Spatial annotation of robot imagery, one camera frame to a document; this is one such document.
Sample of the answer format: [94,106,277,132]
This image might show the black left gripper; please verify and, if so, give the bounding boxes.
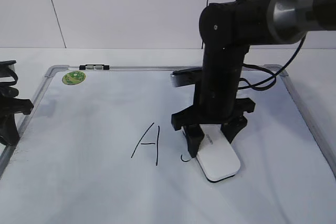
[1,60,34,145]

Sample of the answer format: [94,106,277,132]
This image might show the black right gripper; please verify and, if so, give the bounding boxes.
[171,45,254,158]

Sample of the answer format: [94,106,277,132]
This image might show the white whiteboard eraser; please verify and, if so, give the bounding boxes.
[180,125,241,183]

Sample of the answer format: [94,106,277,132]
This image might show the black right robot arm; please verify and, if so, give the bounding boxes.
[171,0,335,149]

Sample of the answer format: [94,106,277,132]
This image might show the round green magnet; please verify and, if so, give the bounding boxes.
[62,71,86,86]

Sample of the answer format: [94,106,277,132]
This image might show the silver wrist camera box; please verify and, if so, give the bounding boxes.
[171,67,202,87]

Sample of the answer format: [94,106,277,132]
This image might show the white board with aluminium frame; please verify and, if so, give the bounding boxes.
[1,70,335,223]

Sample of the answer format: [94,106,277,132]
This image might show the black and silver frame clip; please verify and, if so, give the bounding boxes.
[79,64,110,71]

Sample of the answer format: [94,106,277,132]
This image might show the black cable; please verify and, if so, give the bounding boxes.
[223,0,308,91]

